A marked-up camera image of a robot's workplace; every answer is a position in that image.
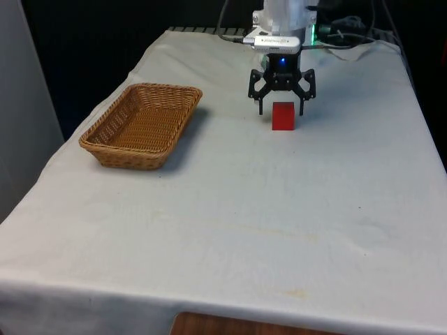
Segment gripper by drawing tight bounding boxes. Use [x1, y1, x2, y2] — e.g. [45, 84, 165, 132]
[247, 52, 318, 117]

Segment red cube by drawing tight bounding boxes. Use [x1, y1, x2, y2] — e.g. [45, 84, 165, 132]
[272, 101, 295, 132]

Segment wicker basket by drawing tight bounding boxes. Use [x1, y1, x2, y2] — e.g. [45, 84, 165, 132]
[78, 82, 204, 171]

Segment pale lockers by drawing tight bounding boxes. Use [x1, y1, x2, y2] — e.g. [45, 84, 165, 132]
[0, 0, 66, 225]

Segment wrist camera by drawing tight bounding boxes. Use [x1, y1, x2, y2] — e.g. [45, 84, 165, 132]
[242, 34, 301, 54]

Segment black cable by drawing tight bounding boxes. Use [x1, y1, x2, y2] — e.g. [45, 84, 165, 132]
[298, 34, 379, 50]
[216, 0, 246, 44]

